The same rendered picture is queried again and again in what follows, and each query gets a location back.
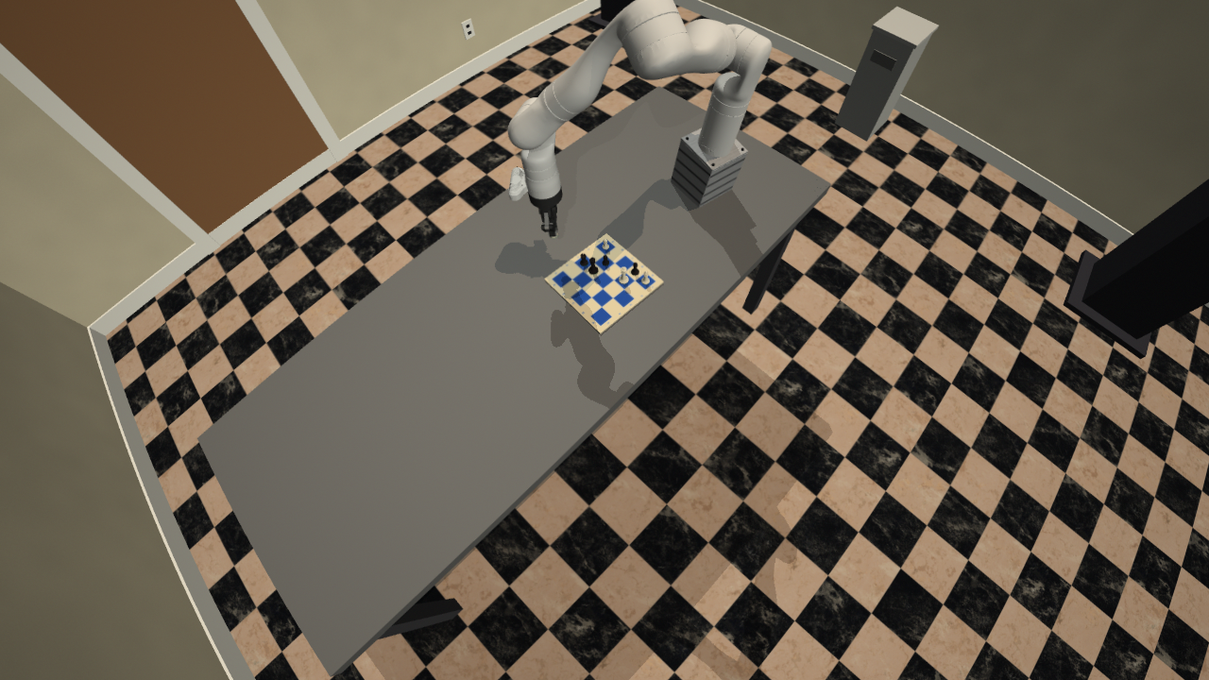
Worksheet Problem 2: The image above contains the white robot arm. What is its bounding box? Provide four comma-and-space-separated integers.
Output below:
508, 0, 773, 201

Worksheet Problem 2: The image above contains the blue and cream chessboard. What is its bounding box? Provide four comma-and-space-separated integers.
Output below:
545, 234, 664, 334

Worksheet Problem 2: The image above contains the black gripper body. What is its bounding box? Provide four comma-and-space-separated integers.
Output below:
528, 188, 562, 219

